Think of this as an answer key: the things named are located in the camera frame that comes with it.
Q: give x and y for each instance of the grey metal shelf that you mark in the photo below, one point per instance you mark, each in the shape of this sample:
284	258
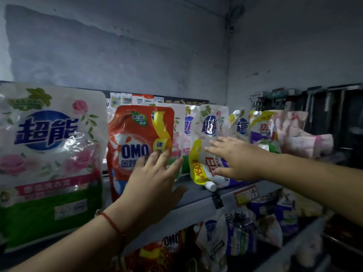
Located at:
192	209

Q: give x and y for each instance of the white crumpled pouch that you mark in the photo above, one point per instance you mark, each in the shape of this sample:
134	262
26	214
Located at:
270	230

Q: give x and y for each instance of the row of small hanging packets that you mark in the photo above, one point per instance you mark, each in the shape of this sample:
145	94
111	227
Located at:
133	99

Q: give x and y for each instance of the purple yellow detergent pouch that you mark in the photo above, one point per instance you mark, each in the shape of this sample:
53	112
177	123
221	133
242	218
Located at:
261	127

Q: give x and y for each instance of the person's left little finger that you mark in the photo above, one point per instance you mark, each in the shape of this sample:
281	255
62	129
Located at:
140	164

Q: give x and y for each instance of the person's left hand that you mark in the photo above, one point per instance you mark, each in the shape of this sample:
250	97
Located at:
147	192

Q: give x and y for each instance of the yellow price tag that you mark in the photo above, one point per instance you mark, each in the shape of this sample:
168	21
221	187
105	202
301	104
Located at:
246	194

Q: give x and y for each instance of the white blue refill pouch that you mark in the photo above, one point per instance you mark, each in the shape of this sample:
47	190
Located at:
212	237

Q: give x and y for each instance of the dark display rack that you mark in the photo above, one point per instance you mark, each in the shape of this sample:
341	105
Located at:
329	116

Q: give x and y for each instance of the white pink detergent pouch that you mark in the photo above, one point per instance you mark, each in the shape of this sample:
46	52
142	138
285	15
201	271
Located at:
187	130

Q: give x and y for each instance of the red detergent pouch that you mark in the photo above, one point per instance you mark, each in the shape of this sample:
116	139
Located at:
133	138

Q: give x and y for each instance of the person's right hand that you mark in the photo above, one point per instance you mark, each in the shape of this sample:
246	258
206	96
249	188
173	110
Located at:
244	160

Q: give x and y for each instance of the purple white detergent pouch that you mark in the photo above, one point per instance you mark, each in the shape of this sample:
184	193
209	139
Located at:
263	205

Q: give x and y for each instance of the person's left middle finger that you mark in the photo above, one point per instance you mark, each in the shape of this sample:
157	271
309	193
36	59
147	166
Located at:
164	161

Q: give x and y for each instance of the person's left thumb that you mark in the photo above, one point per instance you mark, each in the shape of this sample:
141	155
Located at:
179	194

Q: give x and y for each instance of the person's right thumb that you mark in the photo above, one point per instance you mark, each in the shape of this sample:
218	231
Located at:
221	172

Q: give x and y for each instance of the small white blue-logo pouch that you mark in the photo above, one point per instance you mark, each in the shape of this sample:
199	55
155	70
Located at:
241	126

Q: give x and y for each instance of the person's right middle finger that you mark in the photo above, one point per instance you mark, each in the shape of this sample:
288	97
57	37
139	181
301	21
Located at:
220	144

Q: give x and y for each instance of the clear colourful detergent pouch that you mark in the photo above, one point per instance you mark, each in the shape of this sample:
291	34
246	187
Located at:
241	232

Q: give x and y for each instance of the large white floral detergent pouch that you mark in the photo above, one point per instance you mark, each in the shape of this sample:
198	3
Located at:
48	155

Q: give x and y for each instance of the white pouch with yellow label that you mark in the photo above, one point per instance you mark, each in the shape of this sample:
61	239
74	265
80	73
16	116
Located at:
204	130

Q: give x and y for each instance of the person's left forearm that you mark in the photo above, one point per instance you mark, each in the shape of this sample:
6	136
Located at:
73	243

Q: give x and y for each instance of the person's right forearm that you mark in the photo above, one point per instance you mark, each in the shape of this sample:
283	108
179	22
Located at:
314	184

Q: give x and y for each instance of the red yellow refill pouch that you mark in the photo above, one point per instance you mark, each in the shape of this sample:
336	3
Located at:
161	252

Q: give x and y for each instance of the pink white wrapped packs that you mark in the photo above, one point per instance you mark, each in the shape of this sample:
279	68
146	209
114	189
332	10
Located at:
300	138

